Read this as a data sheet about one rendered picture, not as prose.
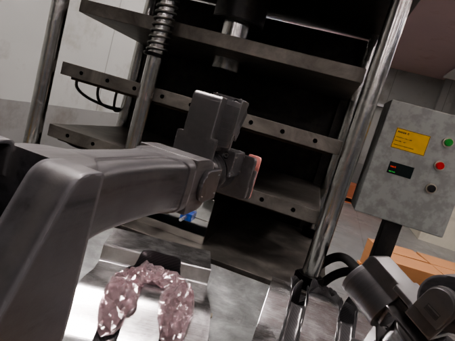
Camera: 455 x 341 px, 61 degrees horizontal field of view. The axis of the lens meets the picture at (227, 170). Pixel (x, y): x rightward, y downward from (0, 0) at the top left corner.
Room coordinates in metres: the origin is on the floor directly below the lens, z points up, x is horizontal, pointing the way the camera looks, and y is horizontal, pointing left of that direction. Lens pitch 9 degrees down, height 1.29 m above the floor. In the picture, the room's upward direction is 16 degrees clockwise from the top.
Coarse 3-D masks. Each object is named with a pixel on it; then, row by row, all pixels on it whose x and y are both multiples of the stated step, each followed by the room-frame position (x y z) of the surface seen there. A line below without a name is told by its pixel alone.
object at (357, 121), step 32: (64, 0) 1.48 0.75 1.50; (384, 32) 1.25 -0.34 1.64; (384, 64) 1.24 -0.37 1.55; (32, 96) 1.48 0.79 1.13; (128, 96) 2.14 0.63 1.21; (352, 96) 1.92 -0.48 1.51; (32, 128) 1.47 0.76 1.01; (352, 128) 1.25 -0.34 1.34; (352, 160) 1.24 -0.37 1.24; (320, 192) 1.92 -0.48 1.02; (320, 224) 1.25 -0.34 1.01; (320, 256) 1.24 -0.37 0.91
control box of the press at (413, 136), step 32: (384, 128) 1.35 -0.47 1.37; (416, 128) 1.33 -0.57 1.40; (448, 128) 1.31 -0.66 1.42; (384, 160) 1.34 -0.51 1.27; (416, 160) 1.33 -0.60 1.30; (448, 160) 1.31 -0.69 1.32; (384, 192) 1.34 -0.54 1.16; (416, 192) 1.32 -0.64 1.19; (448, 192) 1.30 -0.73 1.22; (384, 224) 1.38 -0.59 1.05; (416, 224) 1.31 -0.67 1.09
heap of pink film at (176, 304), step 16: (128, 272) 0.79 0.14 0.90; (144, 272) 0.80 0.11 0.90; (160, 272) 0.83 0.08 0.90; (176, 272) 0.86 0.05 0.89; (112, 288) 0.68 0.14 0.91; (128, 288) 0.69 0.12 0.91; (176, 288) 0.72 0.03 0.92; (112, 304) 0.65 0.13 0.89; (128, 304) 0.66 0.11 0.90; (160, 304) 0.69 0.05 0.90; (176, 304) 0.69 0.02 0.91; (192, 304) 0.70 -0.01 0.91; (112, 320) 0.63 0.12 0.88; (160, 320) 0.66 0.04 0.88; (176, 320) 0.66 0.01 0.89; (160, 336) 0.64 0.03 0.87; (176, 336) 0.64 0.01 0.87
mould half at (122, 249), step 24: (120, 240) 0.91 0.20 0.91; (144, 240) 0.95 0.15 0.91; (96, 264) 0.83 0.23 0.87; (120, 264) 0.86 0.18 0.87; (192, 264) 0.89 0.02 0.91; (96, 288) 0.69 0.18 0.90; (144, 288) 0.74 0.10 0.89; (192, 288) 0.84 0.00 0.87; (72, 312) 0.63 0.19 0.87; (96, 312) 0.65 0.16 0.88; (144, 312) 0.67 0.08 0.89; (72, 336) 0.59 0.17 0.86; (120, 336) 0.62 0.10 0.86; (144, 336) 0.63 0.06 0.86; (192, 336) 0.66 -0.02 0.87
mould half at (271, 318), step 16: (272, 288) 0.84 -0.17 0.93; (288, 288) 0.85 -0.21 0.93; (272, 304) 0.80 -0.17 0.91; (320, 304) 0.82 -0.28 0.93; (336, 304) 0.83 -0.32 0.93; (272, 320) 0.76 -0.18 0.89; (304, 320) 0.77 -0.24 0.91; (320, 320) 0.78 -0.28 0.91; (336, 320) 0.79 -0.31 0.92; (256, 336) 0.70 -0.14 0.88; (272, 336) 0.72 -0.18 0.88; (304, 336) 0.74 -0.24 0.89; (320, 336) 0.75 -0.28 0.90
